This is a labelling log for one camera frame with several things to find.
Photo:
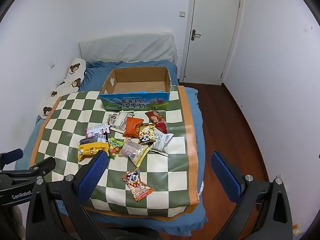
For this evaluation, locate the printed cardboard box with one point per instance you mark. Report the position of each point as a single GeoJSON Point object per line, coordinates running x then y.
{"type": "Point", "coordinates": [132, 102]}

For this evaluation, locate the green colourful candy bag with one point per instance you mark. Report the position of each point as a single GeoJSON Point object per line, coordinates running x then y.
{"type": "Point", "coordinates": [115, 146]}

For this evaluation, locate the red white black snack packet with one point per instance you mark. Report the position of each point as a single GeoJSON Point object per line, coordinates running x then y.
{"type": "Point", "coordinates": [96, 130]}

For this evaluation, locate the yellow black snack packet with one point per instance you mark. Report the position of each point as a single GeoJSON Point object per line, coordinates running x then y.
{"type": "Point", "coordinates": [90, 150]}

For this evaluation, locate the red portrait snack packet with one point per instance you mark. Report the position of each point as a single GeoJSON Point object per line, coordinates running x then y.
{"type": "Point", "coordinates": [156, 120]}

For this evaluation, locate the orange panda snack packet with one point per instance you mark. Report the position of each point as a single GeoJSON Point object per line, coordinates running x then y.
{"type": "Point", "coordinates": [136, 183]}

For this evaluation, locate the blue bed sheet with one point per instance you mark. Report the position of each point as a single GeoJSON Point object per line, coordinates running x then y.
{"type": "Point", "coordinates": [96, 73]}

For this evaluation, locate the plain white snack packet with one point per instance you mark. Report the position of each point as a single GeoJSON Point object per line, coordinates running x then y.
{"type": "Point", "coordinates": [119, 123]}

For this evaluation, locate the white bear-print pillow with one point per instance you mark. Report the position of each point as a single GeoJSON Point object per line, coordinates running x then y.
{"type": "Point", "coordinates": [72, 80]}

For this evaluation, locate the person's left forearm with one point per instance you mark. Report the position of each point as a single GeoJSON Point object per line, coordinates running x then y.
{"type": "Point", "coordinates": [13, 221]}

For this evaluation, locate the dark cloth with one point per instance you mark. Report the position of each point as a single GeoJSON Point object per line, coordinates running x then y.
{"type": "Point", "coordinates": [132, 235]}

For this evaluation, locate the clear yellow-edged snack packet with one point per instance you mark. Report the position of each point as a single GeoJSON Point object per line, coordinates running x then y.
{"type": "Point", "coordinates": [135, 152]}

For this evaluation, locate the white wall socket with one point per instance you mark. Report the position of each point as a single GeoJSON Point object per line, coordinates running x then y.
{"type": "Point", "coordinates": [51, 64]}

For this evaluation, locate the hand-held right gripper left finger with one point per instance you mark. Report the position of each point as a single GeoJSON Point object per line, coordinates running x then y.
{"type": "Point", "coordinates": [93, 175]}

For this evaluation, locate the white door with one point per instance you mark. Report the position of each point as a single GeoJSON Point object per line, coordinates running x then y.
{"type": "Point", "coordinates": [212, 30]}

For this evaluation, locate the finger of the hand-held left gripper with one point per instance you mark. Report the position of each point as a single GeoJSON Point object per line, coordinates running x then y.
{"type": "Point", "coordinates": [40, 166]}
{"type": "Point", "coordinates": [11, 156]}

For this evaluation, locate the white grey snack packet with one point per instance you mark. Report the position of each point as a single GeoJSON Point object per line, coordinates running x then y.
{"type": "Point", "coordinates": [161, 141]}

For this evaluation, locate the small photo-print snack packet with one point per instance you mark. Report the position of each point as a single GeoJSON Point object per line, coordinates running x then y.
{"type": "Point", "coordinates": [111, 117]}

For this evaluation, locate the white light switch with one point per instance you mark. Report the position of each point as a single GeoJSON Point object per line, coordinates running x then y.
{"type": "Point", "coordinates": [182, 14]}

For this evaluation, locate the yellow panda snack packet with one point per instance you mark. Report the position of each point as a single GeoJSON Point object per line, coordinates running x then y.
{"type": "Point", "coordinates": [147, 135]}

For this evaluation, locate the green white checkered mat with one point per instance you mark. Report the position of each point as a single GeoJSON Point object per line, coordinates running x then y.
{"type": "Point", "coordinates": [75, 115]}

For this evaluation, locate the orange chip packet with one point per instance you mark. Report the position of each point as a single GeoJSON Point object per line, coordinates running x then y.
{"type": "Point", "coordinates": [132, 127]}

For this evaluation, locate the white quilted headboard cover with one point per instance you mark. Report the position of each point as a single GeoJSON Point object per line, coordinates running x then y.
{"type": "Point", "coordinates": [125, 47]}

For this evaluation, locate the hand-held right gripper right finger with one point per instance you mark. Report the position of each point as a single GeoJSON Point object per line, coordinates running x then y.
{"type": "Point", "coordinates": [225, 180]}

